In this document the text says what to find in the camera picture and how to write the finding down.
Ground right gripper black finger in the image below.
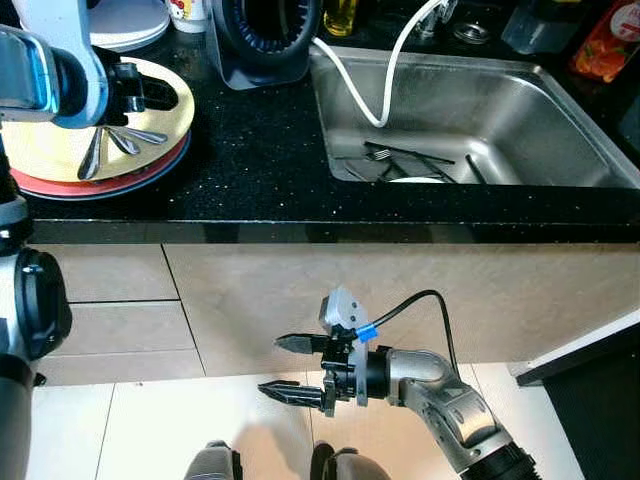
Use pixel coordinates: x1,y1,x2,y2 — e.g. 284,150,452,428
257,380,327,409
275,333,333,356

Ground steel spoon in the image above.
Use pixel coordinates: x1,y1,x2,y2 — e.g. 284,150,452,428
78,127,108,182

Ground black kitchen appliance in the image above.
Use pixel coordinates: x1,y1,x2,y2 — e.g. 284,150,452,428
205,0,323,91

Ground white bowl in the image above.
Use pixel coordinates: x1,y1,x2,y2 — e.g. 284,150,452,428
88,0,171,53

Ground white cup with red print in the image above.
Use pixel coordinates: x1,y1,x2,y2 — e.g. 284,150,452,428
168,0,213,33

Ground yellow plate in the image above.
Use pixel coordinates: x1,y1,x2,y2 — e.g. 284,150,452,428
0,57,197,184

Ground robot right leg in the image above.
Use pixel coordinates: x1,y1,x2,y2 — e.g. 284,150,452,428
310,442,393,480

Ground robot leg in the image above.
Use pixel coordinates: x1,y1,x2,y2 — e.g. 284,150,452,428
310,442,393,480
185,440,244,480

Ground robot left leg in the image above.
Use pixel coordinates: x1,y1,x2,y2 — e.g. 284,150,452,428
185,440,244,480

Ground red printed packet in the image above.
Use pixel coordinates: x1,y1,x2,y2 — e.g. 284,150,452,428
570,0,640,84

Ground beige cabinet door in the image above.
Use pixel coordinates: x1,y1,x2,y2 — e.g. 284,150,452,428
163,242,640,367

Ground beige cabinet base panel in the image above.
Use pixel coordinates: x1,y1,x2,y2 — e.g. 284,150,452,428
38,345,208,388

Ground beige drawer front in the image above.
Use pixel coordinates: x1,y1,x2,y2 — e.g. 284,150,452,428
45,298,198,358
30,244,181,304

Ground yellow oil bottle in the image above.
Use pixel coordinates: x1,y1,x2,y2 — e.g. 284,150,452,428
322,0,359,39

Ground grey plastic container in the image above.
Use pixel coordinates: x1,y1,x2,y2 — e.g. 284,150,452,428
500,0,588,56

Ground stainless steel sink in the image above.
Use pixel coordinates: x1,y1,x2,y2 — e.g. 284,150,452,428
308,45,640,191

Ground long black utensil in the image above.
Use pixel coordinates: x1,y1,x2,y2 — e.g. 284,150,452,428
335,140,458,169

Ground short black stick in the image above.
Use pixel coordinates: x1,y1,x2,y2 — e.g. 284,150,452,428
464,153,491,187

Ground round steel cap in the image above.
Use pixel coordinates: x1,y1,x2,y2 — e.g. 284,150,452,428
455,20,493,47

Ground dark low cabinet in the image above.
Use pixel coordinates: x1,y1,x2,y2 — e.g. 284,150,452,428
512,308,640,480

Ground steel faucet base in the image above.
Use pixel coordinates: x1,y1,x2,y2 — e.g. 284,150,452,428
405,0,461,43

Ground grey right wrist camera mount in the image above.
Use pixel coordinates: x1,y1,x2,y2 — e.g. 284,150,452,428
318,286,379,346

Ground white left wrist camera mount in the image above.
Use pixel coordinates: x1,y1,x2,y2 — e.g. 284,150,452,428
12,0,113,131

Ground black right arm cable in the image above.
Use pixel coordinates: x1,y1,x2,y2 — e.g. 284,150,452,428
368,289,462,379

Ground white hose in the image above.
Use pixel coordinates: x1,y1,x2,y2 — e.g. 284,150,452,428
312,0,448,129

